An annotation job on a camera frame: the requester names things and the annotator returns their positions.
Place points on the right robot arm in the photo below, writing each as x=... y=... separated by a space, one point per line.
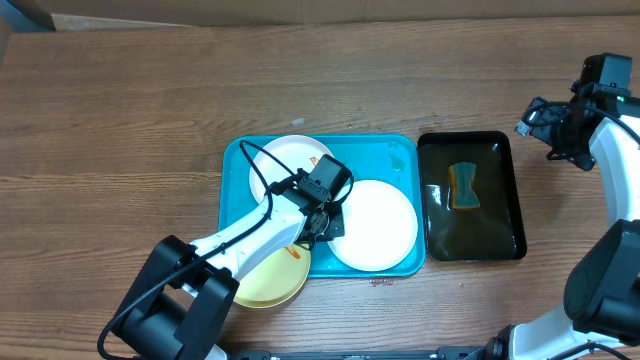
x=597 y=128

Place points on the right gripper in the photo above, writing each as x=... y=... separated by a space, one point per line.
x=542 y=135

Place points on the green yellow sponge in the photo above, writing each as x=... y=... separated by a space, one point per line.
x=461 y=179

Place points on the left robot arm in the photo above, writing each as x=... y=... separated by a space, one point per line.
x=178 y=303

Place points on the white plate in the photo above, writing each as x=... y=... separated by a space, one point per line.
x=380 y=226
x=294 y=151

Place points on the ketchup stain on yellow plate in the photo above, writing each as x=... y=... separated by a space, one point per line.
x=293 y=252

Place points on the black water tray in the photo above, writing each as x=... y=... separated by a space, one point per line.
x=492 y=232

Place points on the yellow plate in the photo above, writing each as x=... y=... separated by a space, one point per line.
x=275 y=280

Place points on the teal plastic tray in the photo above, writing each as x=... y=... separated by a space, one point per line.
x=388 y=158

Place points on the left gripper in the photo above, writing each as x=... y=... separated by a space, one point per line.
x=337 y=229

